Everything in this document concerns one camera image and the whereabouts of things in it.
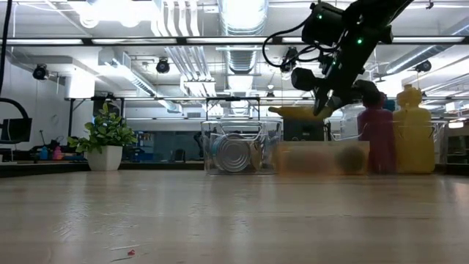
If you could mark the clear plastic bin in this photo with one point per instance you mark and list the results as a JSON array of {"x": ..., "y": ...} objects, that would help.
[
  {"x": 439, "y": 161},
  {"x": 271, "y": 161}
]

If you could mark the silver ceiling air duct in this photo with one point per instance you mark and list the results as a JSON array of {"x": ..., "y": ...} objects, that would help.
[{"x": 242, "y": 58}]

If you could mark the green plant in white pot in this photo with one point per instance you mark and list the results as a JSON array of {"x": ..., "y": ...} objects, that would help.
[{"x": 106, "y": 128}]

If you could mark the dark round fruit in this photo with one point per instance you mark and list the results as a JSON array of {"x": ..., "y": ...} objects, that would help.
[{"x": 350, "y": 159}]

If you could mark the yellow toy banana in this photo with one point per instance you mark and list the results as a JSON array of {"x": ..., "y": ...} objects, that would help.
[{"x": 293, "y": 111}]

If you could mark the purple round object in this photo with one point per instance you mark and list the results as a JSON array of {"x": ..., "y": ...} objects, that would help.
[{"x": 377, "y": 139}]

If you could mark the black background monitor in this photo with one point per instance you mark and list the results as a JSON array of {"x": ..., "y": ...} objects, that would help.
[
  {"x": 304, "y": 130},
  {"x": 16, "y": 130}
]

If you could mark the pink background bottle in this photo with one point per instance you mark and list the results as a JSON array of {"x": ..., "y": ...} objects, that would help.
[{"x": 57, "y": 153}]

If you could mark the black background pipe frame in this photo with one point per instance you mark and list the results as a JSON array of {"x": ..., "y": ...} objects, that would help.
[{"x": 232, "y": 98}]

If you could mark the yellow water bottle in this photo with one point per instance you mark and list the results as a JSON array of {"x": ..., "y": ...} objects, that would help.
[{"x": 414, "y": 146}]

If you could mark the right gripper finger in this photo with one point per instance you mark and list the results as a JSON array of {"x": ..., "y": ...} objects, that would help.
[
  {"x": 304, "y": 78},
  {"x": 366, "y": 91}
]

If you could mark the black ceiling camera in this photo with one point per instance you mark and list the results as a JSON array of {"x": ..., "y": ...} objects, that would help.
[
  {"x": 40, "y": 72},
  {"x": 287, "y": 64},
  {"x": 423, "y": 66},
  {"x": 163, "y": 66}
]

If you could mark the blue background bottle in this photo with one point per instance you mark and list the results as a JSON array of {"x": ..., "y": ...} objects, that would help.
[{"x": 44, "y": 153}]

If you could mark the teal yellowfin tuna can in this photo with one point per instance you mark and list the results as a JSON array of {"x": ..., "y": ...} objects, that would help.
[{"x": 232, "y": 152}]

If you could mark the black overhead frame bar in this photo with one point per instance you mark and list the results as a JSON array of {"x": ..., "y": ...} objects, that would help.
[{"x": 88, "y": 41}]

